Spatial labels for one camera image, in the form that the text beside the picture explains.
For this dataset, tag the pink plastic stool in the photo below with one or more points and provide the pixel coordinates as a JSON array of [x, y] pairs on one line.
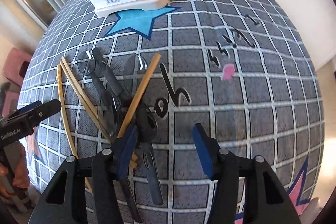
[[16, 65]]

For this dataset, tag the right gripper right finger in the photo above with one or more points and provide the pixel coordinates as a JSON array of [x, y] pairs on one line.
[[266, 200]]

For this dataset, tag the bamboo chopstick angled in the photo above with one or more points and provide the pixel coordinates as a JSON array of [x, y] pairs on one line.
[[138, 95]]

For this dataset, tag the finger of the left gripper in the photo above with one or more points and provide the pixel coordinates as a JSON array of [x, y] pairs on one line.
[[37, 111]]

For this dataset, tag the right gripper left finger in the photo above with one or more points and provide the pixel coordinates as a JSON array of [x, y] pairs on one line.
[[63, 201]]

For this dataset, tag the bamboo chopstick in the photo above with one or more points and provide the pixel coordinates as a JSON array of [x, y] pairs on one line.
[[61, 68], [85, 101]]

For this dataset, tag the grey grid star tablecloth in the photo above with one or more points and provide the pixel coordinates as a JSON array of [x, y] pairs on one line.
[[238, 67]]

